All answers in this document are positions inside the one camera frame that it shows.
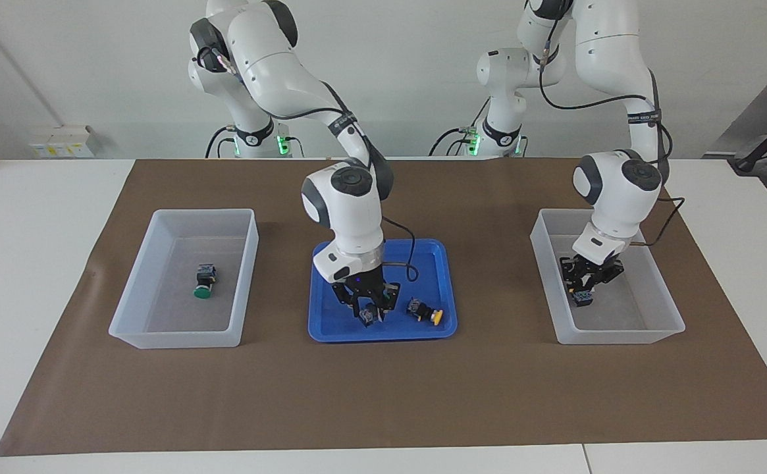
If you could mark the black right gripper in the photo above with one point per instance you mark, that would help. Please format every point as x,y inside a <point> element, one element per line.
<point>363,286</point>

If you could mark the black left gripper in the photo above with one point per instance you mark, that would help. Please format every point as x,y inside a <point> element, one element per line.
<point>597,268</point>

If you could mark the green push button switch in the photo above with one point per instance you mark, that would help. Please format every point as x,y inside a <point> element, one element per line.
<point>368,318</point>
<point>207,275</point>

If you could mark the yellow push button switch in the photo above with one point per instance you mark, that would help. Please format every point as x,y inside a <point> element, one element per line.
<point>423,309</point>
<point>582,298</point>

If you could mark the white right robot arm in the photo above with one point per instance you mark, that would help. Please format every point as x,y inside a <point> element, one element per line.
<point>350,217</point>

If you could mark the translucent white plastic box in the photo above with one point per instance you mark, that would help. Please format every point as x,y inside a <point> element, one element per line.
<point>620,336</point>
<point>172,339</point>

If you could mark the blue plastic tray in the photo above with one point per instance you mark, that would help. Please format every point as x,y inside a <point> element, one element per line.
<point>423,263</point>

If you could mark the brown paper table mat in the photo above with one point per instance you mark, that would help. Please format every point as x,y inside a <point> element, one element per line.
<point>383,395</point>

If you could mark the white wall socket box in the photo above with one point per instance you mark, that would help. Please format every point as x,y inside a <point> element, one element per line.
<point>60,141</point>

